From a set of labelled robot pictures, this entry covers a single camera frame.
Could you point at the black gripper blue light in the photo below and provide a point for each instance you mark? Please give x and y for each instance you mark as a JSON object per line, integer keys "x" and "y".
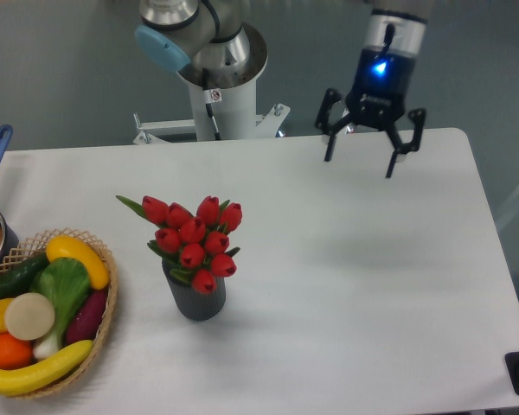
{"x": 376, "y": 100}

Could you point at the red tulip bouquet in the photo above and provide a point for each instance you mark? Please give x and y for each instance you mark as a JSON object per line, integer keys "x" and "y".
{"x": 196, "y": 247}

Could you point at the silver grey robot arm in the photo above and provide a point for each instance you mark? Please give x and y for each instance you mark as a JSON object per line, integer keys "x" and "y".
{"x": 220, "y": 58}

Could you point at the dark grey ribbed vase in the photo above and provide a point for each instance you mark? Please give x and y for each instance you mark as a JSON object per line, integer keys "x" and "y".
{"x": 192, "y": 304}

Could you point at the green bok choy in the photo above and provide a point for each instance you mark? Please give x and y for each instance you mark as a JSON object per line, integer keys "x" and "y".
{"x": 65, "y": 283}

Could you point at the purple sweet potato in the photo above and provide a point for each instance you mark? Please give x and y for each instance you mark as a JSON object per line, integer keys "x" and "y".
{"x": 88, "y": 319}

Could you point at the woven wicker basket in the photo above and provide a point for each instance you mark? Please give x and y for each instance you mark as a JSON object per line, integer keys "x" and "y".
{"x": 37, "y": 244}

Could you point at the green cucumber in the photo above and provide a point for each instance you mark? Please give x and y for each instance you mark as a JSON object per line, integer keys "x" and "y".
{"x": 18, "y": 279}

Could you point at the beige round slice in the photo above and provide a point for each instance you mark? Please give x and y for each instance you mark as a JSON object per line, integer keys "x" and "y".
{"x": 29, "y": 316}

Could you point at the orange fruit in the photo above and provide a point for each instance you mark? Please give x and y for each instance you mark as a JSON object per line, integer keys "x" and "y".
{"x": 14, "y": 353}

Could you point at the yellow banana front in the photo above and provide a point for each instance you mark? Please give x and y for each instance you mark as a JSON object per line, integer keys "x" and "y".
{"x": 43, "y": 373}

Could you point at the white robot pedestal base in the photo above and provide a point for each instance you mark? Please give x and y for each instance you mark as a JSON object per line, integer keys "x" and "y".
{"x": 218, "y": 114}

